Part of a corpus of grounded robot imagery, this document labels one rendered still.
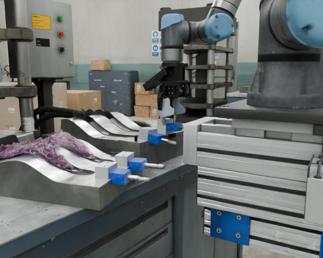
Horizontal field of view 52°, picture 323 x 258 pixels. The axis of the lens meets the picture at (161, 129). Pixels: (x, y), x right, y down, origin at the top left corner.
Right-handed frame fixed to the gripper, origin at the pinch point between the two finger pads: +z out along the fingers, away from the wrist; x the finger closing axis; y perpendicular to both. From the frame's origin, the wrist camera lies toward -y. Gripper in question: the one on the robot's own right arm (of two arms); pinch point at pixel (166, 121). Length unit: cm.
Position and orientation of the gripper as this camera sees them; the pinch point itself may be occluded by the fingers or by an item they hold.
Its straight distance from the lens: 114.8
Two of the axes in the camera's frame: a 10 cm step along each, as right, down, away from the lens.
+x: 5.8, -1.4, 8.0
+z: 0.0, 9.9, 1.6
